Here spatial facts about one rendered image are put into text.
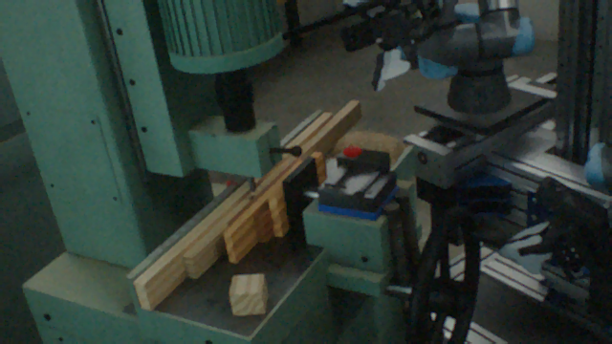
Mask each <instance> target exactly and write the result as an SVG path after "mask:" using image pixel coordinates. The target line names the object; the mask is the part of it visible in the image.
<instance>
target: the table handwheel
mask: <svg viewBox="0 0 612 344"><path fill-rule="evenodd" d="M458 225H459V226H460V228H461V230H462V234H463V240H464V252H465V263H464V277H463V281H460V280H455V279H451V273H450V263H449V242H448V238H449V236H450V234H451V233H452V231H453V230H454V229H455V228H456V227H457V226H458ZM473 228H474V229H479V227H478V224H477V223H476V222H475V219H474V217H473V216H472V214H471V213H470V212H469V210H468V209H466V208H464V207H462V206H455V207H452V208H450V209H449V210H448V211H447V212H445V213H444V214H443V215H442V216H441V217H440V219H439V220H438V221H437V223H436V224H435V226H434V227H433V229H432V230H431V231H430V232H429V234H428V236H427V238H426V241H425V244H424V246H423V249H422V252H421V255H420V258H419V261H418V265H417V268H416V271H415V274H414V278H412V280H413V281H412V282H411V284H409V285H408V286H405V288H403V287H402V285H400V284H399V283H398V278H397V274H396V276H395V277H394V279H393V280H392V282H390V283H389V285H388V286H387V287H386V289H385V290H384V292H383V293H382V294H386V295H390V297H396V298H400V299H404V300H408V301H409V304H408V311H407V320H406V344H426V314H427V310H429V312H430V313H433V314H435V316H434V320H433V324H432V328H431V332H430V336H429V339H428V342H427V344H438V342H439V339H440V336H441V333H442V332H443V329H444V327H445V324H446V321H447V318H448V317H450V318H454V319H455V318H456V319H455V323H454V326H453V329H452V332H451V335H450V338H449V341H448V344H466V341H467V338H468V335H469V331H470V325H471V321H472V318H473V314H474V309H475V303H476V297H477V292H478V285H479V276H480V260H482V250H481V241H477V240H474V239H471V238H470V232H471V230H472V229H473ZM439 261H440V276H437V277H436V278H434V279H433V277H434V276H435V274H436V270H437V268H438V264H439Z"/></svg>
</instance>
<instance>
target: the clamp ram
mask: <svg viewBox="0 0 612 344"><path fill-rule="evenodd" d="M282 185H283V191H284V197H285V203H286V209H287V215H288V221H289V227H291V228H298V227H299V226H300V225H301V224H302V222H303V217H302V212H303V211H304V210H305V209H306V208H307V207H308V205H309V204H311V203H312V201H313V200H314V199H315V198H316V197H317V196H318V191H317V190H318V188H319V181H318V173H317V160H316V157H310V156H308V157H306V158H305V159H304V160H303V161H302V162H301V163H300V164H299V165H298V166H297V168H296V169H295V170H294V171H293V172H292V173H291V174H290V175H288V176H287V177H286V178H285V179H284V180H283V181H282Z"/></svg>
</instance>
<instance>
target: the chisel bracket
mask: <svg viewBox="0 0 612 344"><path fill-rule="evenodd" d="M187 135H188V139H189V143H191V148H192V152H193V157H194V160H195V165H196V168H200V169H206V170H212V171H218V172H224V173H230V174H236V175H242V176H249V177H255V178H260V179H261V178H263V177H265V176H266V175H267V174H268V173H269V172H270V171H271V170H272V169H274V168H275V167H276V166H277V165H278V164H279V163H280V162H281V161H282V160H283V154H272V153H269V148H270V147H282V146H281V140H280V135H279V129H278V123H277V122H271V121H264V120H257V121H256V124H255V125H254V127H253V128H252V129H250V130H248V131H244V132H237V133H235V132H229V131H227V130H226V128H225V123H224V118H223V116H215V115H210V116H208V117H207V118H205V119H204V120H202V121H201V122H200V123H198V125H197V126H195V127H194V128H193V129H191V130H190V131H188V132H187Z"/></svg>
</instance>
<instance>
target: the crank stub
mask: <svg viewBox="0 0 612 344"><path fill-rule="evenodd" d="M470 238H471V239H474V240H477V241H481V242H484V243H487V244H491V245H495V246H504V245H506V244H507V242H508V235H507V234H506V233H505V232H504V231H499V230H493V229H474V228H473V229H472V230H471V232H470Z"/></svg>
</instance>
